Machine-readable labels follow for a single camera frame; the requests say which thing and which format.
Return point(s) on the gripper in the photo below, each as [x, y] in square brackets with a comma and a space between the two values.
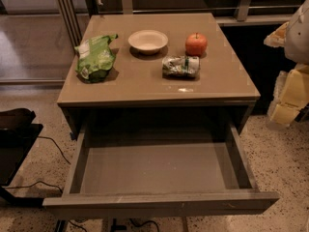
[298, 41]

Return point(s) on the green chip bag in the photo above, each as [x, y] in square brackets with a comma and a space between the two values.
[95, 58]

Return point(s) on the crumpled silver snack bag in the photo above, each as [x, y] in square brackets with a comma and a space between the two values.
[181, 66]

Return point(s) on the metal railing frame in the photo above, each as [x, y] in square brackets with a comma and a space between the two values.
[227, 11]

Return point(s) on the white paper bowl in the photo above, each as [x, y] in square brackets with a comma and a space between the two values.
[148, 42]

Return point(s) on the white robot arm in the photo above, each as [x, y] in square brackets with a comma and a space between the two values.
[293, 36]

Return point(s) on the black chair base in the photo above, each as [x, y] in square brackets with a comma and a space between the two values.
[18, 134]

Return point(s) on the grey top drawer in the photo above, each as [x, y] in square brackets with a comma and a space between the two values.
[157, 173]

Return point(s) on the red apple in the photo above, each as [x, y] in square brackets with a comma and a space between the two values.
[196, 44]

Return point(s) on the grey-brown drawer cabinet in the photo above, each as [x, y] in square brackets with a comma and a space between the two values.
[137, 80]

